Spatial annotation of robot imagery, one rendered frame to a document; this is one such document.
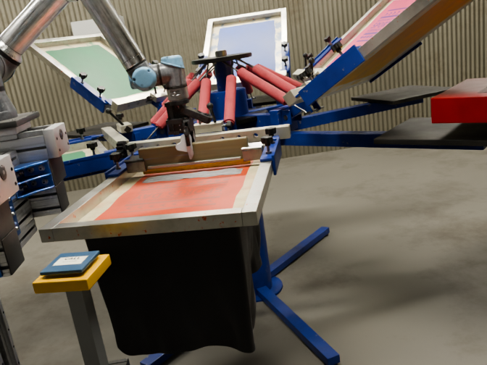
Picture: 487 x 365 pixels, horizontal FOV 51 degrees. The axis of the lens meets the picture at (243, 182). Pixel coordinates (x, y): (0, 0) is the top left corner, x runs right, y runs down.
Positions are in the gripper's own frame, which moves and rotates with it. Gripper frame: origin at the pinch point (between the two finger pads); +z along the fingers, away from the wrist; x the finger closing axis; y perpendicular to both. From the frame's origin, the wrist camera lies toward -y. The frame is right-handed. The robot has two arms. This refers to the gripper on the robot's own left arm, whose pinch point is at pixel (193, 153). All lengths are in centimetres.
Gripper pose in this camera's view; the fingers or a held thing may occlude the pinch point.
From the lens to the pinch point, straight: 185.6
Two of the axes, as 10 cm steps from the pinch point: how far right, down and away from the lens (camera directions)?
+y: -9.8, 0.9, 1.7
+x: -1.3, 2.9, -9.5
